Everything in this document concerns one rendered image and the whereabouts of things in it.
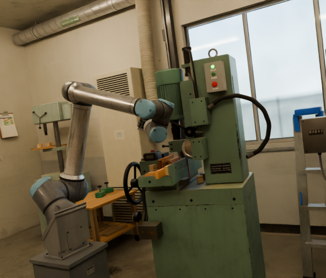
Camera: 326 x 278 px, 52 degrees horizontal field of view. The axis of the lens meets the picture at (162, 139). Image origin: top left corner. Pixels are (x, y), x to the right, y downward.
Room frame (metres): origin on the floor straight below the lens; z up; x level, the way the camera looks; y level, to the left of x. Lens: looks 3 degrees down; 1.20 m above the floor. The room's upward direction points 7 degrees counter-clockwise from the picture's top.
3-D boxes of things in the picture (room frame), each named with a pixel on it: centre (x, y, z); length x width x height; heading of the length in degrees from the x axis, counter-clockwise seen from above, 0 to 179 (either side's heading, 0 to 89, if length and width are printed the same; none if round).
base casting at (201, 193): (2.06, -0.20, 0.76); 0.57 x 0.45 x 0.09; 67
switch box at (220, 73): (1.86, -0.33, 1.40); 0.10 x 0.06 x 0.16; 67
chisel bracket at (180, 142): (2.10, -0.11, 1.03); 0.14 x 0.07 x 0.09; 67
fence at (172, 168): (2.11, -0.13, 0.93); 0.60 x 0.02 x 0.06; 157
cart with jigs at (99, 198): (3.34, 0.75, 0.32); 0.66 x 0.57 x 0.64; 147
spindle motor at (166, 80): (2.11, -0.09, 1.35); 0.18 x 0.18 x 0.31
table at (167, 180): (2.17, 0.00, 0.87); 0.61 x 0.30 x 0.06; 157
